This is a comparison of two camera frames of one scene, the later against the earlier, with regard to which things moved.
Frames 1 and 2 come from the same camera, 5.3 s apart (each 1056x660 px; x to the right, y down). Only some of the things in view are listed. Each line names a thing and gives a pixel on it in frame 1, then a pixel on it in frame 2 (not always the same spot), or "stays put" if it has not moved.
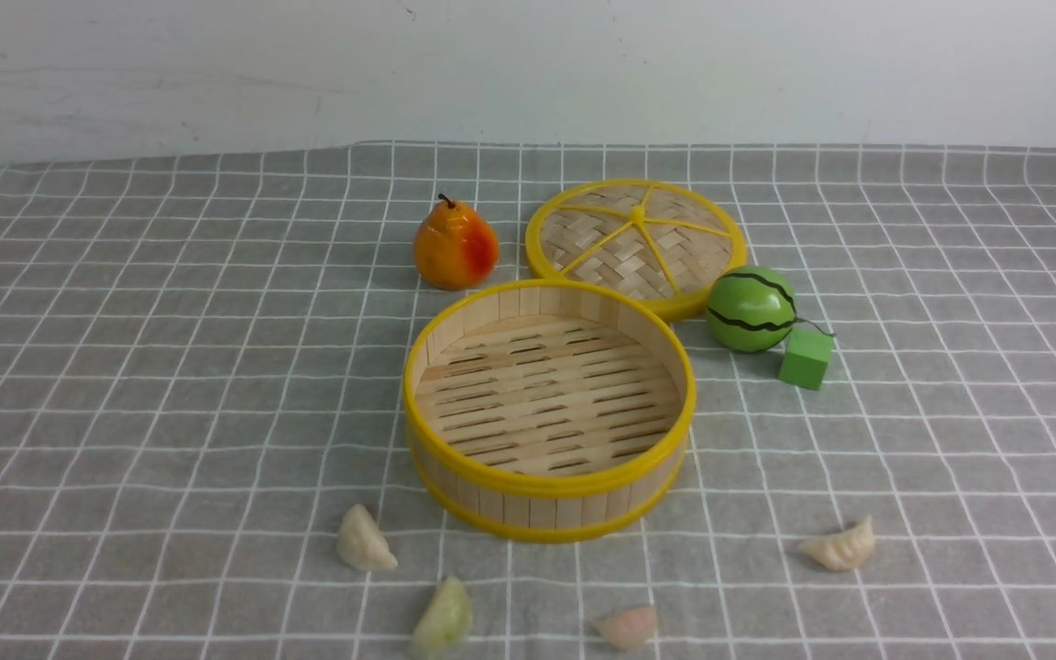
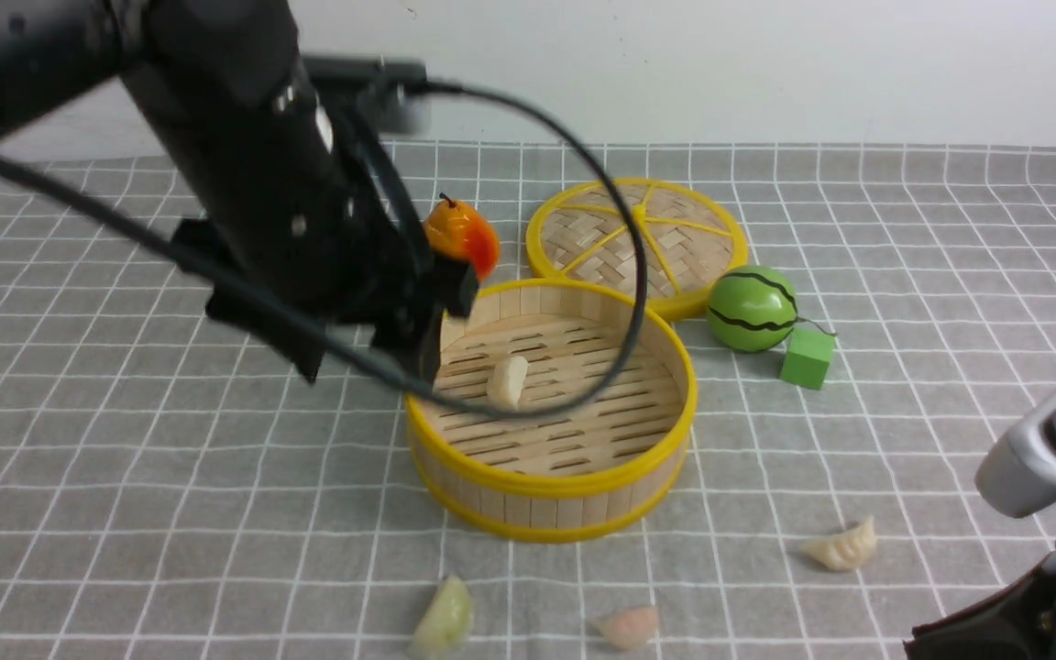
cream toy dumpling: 843,552 stays put
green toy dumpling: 444,628 stays put
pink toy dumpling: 628,630 stays put
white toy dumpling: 361,543 to 507,379
